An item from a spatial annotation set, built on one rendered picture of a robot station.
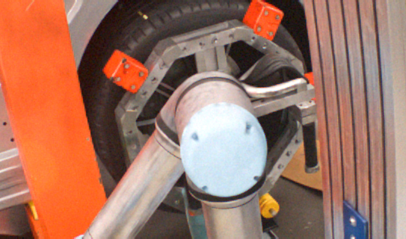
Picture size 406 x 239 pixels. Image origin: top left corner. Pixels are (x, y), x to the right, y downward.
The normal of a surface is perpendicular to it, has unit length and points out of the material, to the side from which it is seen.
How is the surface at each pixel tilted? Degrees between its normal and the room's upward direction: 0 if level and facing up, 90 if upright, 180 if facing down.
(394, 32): 90
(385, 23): 90
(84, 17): 90
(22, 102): 90
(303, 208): 0
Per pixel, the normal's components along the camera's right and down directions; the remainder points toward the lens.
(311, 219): -0.14, -0.87
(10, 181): 0.37, 0.39
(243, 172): 0.11, 0.33
